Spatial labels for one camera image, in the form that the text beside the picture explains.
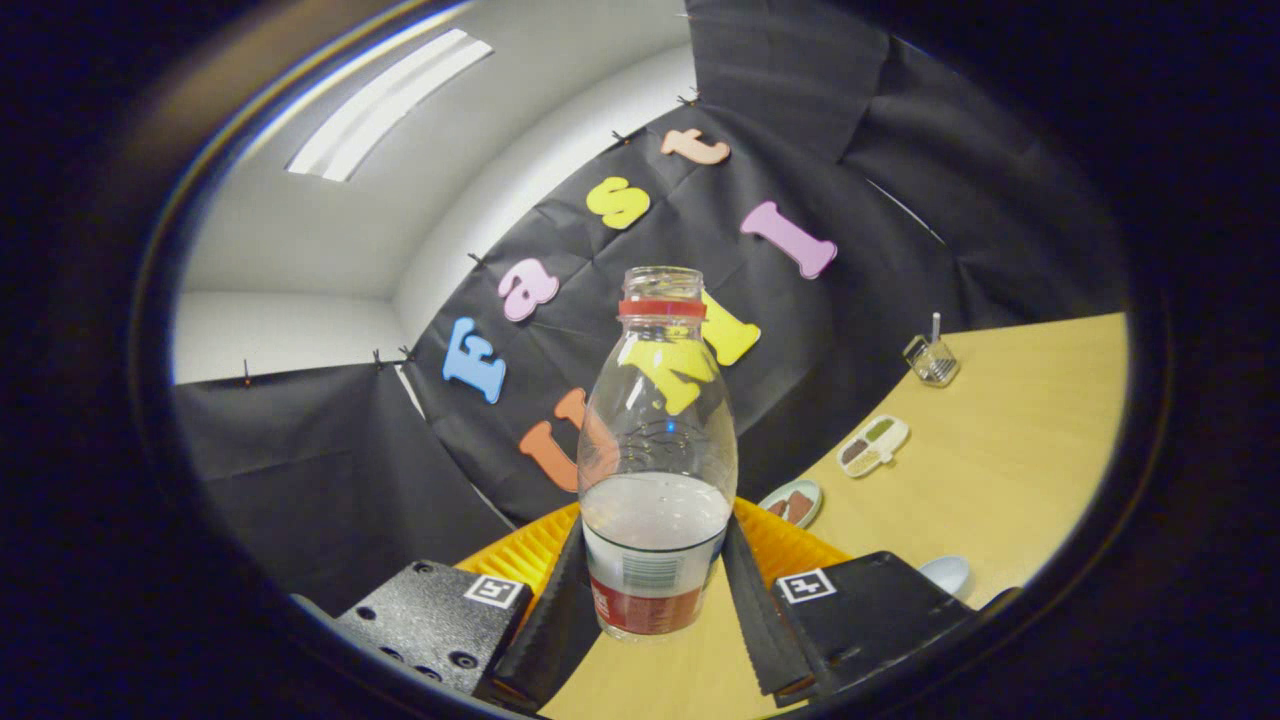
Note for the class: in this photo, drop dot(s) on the white divided seed dish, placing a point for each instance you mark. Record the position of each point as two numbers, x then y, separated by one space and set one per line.
872 447

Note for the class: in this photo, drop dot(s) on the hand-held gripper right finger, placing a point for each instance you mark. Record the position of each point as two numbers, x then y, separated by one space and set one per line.
760 630

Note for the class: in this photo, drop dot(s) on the black backdrop cloth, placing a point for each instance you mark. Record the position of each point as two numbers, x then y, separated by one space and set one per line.
320 470

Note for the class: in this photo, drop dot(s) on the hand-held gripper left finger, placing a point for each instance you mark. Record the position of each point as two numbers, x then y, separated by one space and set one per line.
545 630

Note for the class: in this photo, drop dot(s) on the pale green plate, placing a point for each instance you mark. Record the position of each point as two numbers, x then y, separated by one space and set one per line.
812 490

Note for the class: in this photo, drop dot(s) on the wooden table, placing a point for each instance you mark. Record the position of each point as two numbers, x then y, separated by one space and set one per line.
1020 420

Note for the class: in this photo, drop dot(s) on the brown food on plate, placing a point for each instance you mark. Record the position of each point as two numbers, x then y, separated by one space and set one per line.
797 508

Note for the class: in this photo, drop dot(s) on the clear plastic juice bottle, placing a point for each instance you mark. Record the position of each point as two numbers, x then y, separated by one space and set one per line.
655 540

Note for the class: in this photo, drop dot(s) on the white cup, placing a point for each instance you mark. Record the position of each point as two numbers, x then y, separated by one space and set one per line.
948 575

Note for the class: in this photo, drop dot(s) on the long ceiling light panel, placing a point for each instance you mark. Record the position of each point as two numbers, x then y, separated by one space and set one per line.
390 105

